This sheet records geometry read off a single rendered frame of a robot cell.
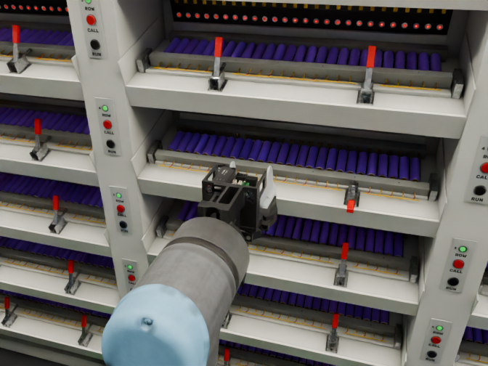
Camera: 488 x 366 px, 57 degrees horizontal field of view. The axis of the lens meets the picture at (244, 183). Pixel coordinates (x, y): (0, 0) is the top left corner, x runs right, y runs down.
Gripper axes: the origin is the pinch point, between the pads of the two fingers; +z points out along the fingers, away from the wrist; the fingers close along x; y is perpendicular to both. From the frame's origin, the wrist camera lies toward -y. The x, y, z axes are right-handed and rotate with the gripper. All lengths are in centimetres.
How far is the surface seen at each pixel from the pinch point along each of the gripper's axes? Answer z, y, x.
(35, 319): 23, -69, 75
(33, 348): 23, -82, 78
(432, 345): 17, -41, -35
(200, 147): 25.3, -6.0, 19.1
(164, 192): 17.3, -13.8, 24.4
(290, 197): 17.0, -10.6, -2.8
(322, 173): 21.4, -6.7, -8.0
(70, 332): 22, -70, 62
